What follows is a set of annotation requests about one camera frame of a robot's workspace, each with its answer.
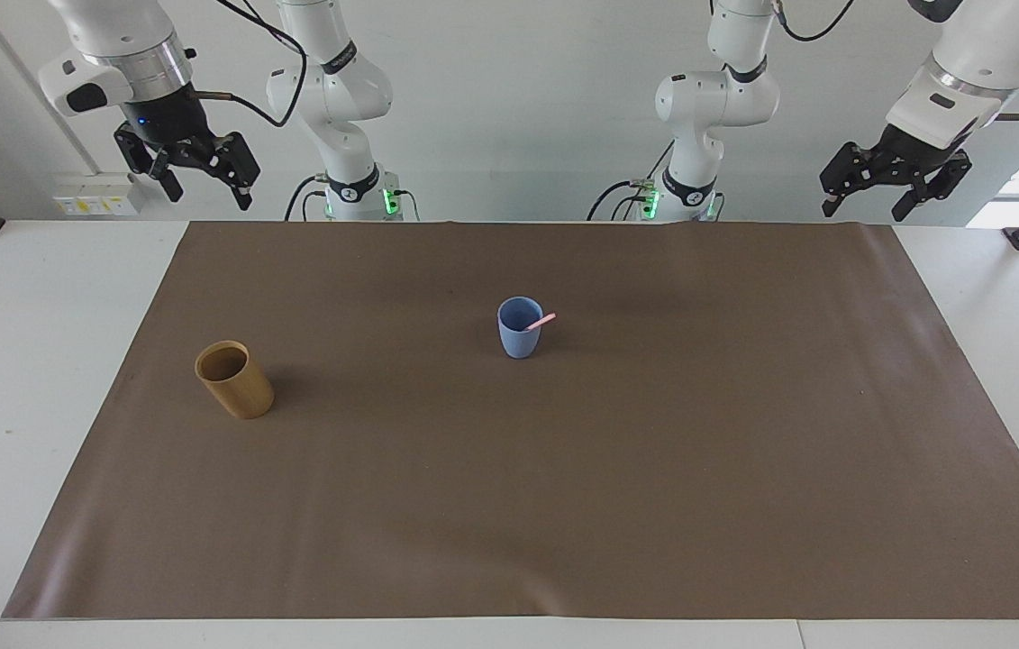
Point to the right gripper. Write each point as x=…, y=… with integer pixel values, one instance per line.
x=168, y=119

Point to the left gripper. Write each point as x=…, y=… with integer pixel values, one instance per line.
x=914, y=149

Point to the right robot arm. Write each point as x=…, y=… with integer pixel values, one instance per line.
x=342, y=135

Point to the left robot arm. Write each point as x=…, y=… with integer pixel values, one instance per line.
x=707, y=104

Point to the wooden cup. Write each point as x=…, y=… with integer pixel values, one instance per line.
x=239, y=388

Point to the blue cup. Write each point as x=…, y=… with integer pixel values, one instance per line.
x=520, y=341

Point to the pink chopstick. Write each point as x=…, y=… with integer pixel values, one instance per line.
x=543, y=320

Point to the white wall socket box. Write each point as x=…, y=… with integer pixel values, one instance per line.
x=96, y=196

